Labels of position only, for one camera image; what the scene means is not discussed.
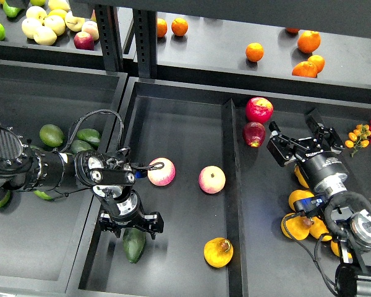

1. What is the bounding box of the pale yellow pear center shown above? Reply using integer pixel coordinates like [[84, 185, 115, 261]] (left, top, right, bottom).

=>
[[44, 15, 66, 36]]

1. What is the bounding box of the pink apple left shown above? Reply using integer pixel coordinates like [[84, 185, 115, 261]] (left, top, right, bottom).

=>
[[148, 157, 176, 186]]

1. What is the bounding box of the yellow pear middle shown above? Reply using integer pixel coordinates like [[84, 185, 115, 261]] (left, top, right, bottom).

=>
[[309, 217, 332, 242]]

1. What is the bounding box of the large orange on shelf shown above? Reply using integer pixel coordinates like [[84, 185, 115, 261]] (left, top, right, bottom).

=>
[[297, 30, 321, 54]]

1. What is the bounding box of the green avocado upper right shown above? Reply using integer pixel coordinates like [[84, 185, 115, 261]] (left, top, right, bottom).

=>
[[76, 128, 101, 147]]

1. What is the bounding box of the black shelf post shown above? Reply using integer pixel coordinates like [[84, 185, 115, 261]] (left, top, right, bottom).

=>
[[95, 4, 124, 72], [133, 9, 158, 79]]

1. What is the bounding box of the pink apple right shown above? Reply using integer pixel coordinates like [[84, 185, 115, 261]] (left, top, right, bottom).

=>
[[198, 166, 226, 194]]

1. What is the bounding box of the green avocado top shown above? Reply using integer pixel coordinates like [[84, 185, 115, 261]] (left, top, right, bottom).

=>
[[39, 124, 64, 147]]

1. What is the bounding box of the yellow pear top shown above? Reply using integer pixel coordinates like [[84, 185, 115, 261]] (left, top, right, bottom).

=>
[[294, 165, 309, 189]]

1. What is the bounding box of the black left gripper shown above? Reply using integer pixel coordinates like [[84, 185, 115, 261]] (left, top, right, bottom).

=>
[[98, 190, 164, 240]]

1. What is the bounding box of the red apple upper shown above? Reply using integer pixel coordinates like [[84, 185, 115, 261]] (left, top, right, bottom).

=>
[[245, 97, 274, 124]]

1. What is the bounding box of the pink peach on shelf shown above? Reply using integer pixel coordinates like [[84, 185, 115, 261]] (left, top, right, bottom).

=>
[[82, 20, 100, 41]]

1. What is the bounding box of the large green avocado far-left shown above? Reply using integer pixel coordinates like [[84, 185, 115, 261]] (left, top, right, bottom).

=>
[[0, 189, 12, 210]]

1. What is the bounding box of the orange on shelf center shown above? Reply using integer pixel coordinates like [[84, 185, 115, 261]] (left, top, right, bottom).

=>
[[245, 43, 264, 62]]

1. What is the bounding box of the red apple on shelf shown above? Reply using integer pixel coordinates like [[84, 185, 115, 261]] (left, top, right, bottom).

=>
[[74, 32, 95, 51]]

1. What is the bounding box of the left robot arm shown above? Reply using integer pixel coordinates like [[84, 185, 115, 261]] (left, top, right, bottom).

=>
[[0, 123, 164, 237]]

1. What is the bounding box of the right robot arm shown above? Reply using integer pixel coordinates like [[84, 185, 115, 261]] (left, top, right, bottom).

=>
[[267, 110, 371, 296]]

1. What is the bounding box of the green avocado middle right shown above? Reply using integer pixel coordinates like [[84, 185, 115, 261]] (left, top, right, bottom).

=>
[[70, 139, 94, 154]]

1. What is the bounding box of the dark green avocado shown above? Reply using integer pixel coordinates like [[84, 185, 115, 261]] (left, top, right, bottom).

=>
[[122, 228, 146, 264]]

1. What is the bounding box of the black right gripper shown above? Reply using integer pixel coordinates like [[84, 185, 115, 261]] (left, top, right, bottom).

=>
[[267, 109, 349, 194]]

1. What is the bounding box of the dark red apple lower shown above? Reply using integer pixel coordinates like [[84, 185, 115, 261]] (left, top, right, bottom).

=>
[[242, 122, 266, 148]]

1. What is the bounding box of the pale yellow pear front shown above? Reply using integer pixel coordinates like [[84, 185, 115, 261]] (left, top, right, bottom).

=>
[[33, 26, 57, 46]]

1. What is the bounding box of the black tray divider center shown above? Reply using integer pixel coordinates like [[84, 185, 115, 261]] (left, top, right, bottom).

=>
[[221, 99, 249, 296]]

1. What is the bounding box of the pale yellow pear right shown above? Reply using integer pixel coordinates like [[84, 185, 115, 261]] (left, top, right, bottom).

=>
[[64, 11, 86, 32]]

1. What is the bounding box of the black shelf post right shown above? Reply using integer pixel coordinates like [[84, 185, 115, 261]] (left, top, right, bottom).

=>
[[133, 9, 158, 79]]

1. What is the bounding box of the yellow pear brown stem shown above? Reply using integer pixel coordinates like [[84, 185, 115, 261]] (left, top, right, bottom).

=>
[[203, 238, 234, 269]]

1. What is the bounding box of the orange behind right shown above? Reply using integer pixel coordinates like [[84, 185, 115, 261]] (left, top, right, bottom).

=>
[[307, 55, 325, 74]]

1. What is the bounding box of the pale yellow pear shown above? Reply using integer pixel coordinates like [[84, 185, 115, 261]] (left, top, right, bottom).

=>
[[64, 11, 86, 32], [21, 18, 43, 39], [44, 15, 66, 36], [33, 26, 57, 46]]

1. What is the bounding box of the orange cherry tomato bunch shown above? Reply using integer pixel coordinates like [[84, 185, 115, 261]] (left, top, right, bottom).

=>
[[344, 124, 371, 157]]

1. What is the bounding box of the black shelf post left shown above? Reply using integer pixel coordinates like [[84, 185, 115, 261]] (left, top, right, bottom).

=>
[[95, 4, 124, 72]]

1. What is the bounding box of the pale yellow pear left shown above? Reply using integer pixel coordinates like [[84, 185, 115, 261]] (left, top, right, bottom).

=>
[[21, 18, 43, 39]]

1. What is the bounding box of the green avocado lower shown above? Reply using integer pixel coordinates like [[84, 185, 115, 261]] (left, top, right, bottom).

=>
[[33, 191, 54, 200]]

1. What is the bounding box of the orange on shelf left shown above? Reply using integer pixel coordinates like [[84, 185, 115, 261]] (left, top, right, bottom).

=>
[[156, 18, 168, 38]]

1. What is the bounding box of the pink apple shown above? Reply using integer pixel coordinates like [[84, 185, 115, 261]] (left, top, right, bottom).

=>
[[198, 166, 226, 194], [148, 157, 176, 186]]

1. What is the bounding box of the orange front right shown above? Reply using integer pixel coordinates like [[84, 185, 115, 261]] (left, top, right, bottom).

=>
[[292, 61, 318, 78]]

